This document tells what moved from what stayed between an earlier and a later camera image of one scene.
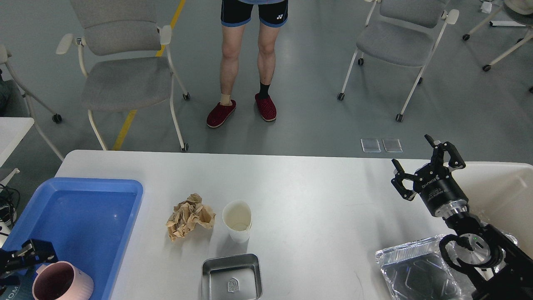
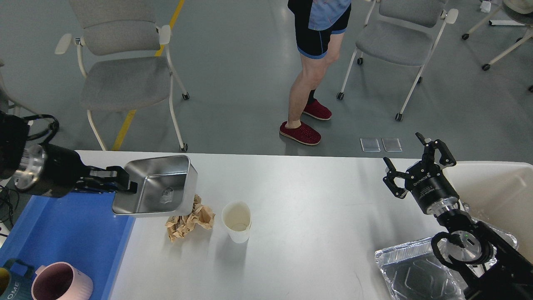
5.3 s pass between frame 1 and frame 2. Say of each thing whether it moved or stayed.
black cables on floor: stayed
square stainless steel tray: moved
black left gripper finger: moved
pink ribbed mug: stayed
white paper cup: stayed
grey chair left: stayed
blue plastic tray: stayed
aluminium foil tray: stayed
